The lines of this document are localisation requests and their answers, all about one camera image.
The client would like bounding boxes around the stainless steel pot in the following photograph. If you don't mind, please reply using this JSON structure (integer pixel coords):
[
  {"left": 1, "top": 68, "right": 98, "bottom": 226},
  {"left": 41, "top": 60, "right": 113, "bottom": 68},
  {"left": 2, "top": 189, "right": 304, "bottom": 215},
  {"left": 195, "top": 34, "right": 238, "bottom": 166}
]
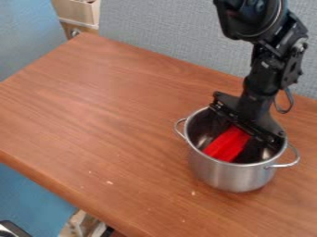
[{"left": 175, "top": 107, "right": 299, "bottom": 193}]

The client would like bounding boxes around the black and white object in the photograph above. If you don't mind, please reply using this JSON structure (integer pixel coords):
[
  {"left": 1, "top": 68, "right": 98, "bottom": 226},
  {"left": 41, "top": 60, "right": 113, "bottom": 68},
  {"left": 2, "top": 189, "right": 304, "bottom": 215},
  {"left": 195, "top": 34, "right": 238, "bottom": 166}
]
[{"left": 0, "top": 220, "right": 32, "bottom": 237}]

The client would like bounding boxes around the red rectangular block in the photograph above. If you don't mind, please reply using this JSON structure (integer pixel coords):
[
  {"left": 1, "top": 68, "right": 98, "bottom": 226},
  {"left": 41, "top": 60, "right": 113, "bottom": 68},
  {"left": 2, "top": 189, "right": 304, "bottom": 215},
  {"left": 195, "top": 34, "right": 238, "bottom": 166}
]
[{"left": 203, "top": 125, "right": 251, "bottom": 162}]

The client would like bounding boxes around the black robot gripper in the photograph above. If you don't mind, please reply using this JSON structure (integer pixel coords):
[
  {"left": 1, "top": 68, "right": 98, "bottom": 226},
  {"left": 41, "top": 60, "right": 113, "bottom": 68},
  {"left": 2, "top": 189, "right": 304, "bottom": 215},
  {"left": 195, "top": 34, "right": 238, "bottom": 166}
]
[{"left": 203, "top": 76, "right": 286, "bottom": 163}]

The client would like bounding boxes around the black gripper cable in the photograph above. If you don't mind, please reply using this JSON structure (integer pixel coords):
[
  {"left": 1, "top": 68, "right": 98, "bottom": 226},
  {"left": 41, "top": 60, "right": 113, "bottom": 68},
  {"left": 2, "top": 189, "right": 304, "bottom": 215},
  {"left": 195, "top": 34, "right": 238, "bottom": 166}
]
[{"left": 272, "top": 87, "right": 295, "bottom": 115}]

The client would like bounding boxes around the wooden table leg frame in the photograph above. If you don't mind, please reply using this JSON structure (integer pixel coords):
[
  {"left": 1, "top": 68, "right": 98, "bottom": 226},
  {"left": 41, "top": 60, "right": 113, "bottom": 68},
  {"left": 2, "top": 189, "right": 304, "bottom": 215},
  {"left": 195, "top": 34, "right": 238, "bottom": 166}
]
[{"left": 58, "top": 210, "right": 106, "bottom": 237}]

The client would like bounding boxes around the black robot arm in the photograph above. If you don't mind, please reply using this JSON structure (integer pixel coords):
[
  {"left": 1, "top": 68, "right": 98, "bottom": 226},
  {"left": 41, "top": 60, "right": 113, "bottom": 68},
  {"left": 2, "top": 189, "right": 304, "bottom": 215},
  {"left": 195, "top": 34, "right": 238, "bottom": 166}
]
[{"left": 203, "top": 0, "right": 308, "bottom": 163}]

